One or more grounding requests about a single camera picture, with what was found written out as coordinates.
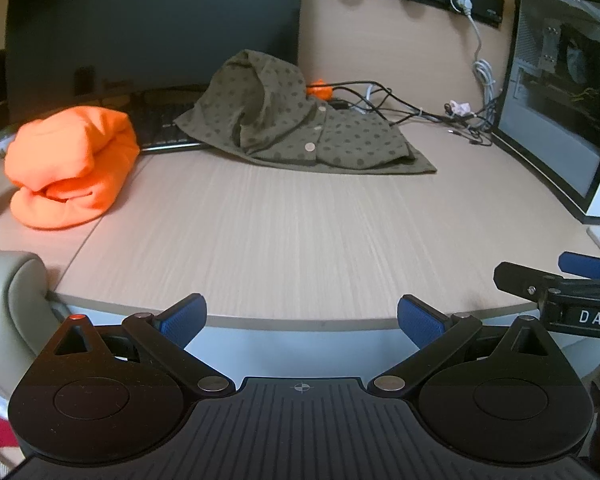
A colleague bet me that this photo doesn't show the black computer monitor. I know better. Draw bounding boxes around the black computer monitor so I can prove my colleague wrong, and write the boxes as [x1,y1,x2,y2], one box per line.
[5,0,305,126]

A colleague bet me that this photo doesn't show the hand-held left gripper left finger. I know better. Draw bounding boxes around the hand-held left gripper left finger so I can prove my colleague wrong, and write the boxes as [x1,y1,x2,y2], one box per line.
[40,292,236,397]

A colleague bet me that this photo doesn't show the white power cable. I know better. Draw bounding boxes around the white power cable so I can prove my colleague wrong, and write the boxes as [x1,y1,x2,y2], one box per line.
[452,0,502,121]

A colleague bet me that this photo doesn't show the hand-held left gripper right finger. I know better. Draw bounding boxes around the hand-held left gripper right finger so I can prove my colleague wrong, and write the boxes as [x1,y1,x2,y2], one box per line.
[367,295,563,398]

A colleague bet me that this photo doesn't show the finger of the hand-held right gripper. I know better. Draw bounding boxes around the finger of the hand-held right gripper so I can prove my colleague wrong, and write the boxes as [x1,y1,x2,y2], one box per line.
[494,261,566,307]
[557,251,600,281]

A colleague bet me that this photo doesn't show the small orange figurine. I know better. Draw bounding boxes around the small orange figurine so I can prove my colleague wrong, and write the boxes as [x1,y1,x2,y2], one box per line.
[306,80,334,102]

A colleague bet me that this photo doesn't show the orange sweater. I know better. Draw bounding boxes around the orange sweater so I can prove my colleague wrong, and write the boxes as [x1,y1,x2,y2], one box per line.
[4,106,141,231]

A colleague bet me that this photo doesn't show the black keyboard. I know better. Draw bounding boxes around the black keyboard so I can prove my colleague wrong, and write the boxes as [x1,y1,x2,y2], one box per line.
[127,89,212,153]

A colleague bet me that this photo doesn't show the white glass-sided computer case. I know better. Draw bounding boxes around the white glass-sided computer case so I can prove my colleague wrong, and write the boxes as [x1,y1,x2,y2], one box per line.
[490,0,600,226]

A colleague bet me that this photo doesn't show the tangle of black cables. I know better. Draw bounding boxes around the tangle of black cables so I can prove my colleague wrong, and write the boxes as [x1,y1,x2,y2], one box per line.
[325,80,498,148]

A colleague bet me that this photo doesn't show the olive polka dot shirt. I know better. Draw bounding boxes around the olive polka dot shirt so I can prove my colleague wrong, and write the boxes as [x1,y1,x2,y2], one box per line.
[172,49,438,175]

